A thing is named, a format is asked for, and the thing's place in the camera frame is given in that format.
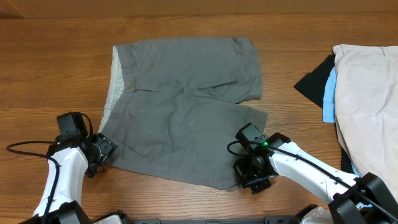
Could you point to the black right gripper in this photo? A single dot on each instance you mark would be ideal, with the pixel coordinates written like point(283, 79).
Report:
point(239, 167)

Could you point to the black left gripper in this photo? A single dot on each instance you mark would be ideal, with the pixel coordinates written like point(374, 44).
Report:
point(106, 145)

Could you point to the grey shorts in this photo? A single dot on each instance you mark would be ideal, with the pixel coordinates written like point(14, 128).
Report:
point(173, 106)

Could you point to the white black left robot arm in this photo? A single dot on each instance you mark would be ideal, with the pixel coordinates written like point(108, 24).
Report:
point(77, 152)

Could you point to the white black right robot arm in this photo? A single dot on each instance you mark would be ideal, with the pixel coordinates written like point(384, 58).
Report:
point(350, 199)

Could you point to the light blue garment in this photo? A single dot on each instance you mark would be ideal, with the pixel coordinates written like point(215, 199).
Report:
point(329, 117)

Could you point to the black folded garment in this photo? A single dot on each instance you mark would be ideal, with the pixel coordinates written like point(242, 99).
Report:
point(312, 85)

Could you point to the beige shorts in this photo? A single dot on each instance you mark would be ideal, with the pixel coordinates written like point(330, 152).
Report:
point(366, 108)

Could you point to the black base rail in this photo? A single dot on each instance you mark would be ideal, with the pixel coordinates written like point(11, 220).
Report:
point(122, 218)

